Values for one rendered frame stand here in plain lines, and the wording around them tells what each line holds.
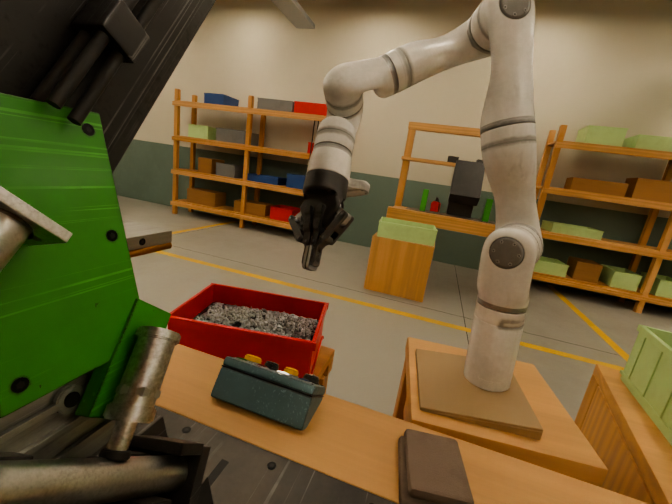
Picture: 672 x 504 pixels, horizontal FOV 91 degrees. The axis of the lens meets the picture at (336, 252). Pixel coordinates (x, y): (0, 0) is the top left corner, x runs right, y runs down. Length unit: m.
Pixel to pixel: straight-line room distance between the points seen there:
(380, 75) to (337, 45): 5.68
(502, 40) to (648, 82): 5.65
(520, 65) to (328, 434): 0.67
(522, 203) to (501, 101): 0.19
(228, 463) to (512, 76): 0.72
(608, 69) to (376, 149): 3.24
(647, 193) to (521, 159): 5.06
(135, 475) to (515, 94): 0.72
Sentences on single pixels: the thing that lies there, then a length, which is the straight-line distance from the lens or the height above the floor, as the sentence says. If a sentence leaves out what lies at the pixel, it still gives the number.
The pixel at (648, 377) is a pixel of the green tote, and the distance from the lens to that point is 1.19.
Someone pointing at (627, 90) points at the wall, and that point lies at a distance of 6.24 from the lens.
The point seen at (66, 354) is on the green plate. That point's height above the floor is 1.09.
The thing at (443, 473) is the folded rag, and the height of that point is 0.93.
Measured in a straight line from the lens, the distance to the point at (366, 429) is 0.54.
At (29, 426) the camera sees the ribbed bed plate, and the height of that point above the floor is 1.05.
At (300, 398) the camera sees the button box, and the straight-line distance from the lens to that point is 0.51.
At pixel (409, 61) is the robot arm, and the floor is 1.45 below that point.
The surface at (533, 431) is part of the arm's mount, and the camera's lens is 0.74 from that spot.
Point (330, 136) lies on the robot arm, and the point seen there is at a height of 1.31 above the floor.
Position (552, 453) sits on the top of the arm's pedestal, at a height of 0.85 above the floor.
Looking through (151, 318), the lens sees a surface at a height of 1.09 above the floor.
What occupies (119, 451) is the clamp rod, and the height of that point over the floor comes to 1.02.
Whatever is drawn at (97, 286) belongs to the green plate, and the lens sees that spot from 0.34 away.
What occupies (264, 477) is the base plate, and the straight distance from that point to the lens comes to 0.47.
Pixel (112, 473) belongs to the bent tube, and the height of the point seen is 1.02.
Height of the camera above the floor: 1.26
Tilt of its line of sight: 14 degrees down
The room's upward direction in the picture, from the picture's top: 8 degrees clockwise
